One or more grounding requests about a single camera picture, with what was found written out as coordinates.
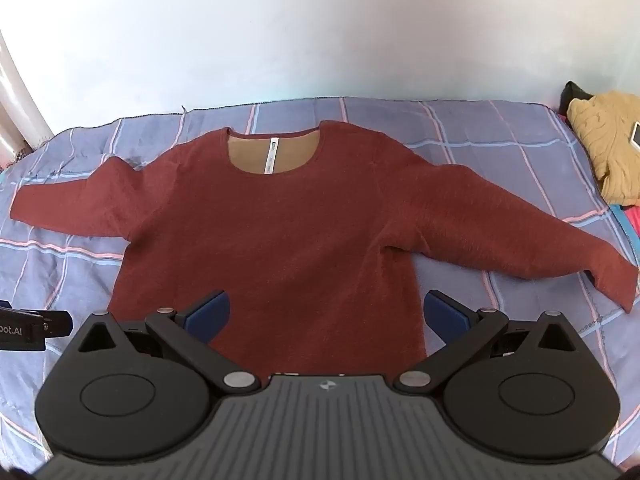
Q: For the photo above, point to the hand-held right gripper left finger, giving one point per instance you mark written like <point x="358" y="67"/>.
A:
<point x="210" y="317"/>

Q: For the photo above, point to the blue plaid bed sheet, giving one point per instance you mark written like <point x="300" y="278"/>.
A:
<point x="50" y="270"/>

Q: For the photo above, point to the white phone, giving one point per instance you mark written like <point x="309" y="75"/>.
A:
<point x="635" y="136"/>

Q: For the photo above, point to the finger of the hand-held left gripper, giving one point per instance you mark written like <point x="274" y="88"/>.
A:
<point x="56" y="324"/>

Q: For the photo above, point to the black cloth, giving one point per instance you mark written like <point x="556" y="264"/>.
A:
<point x="574" y="94"/>

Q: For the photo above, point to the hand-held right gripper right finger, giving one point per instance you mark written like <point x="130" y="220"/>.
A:
<point x="442" y="317"/>

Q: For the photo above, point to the white pipe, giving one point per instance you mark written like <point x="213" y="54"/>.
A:
<point x="20" y="110"/>

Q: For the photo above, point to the tan knitted garment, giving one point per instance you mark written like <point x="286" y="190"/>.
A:
<point x="607" y="150"/>

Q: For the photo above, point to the red-brown cloth corner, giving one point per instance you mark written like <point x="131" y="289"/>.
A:
<point x="280" y="240"/>

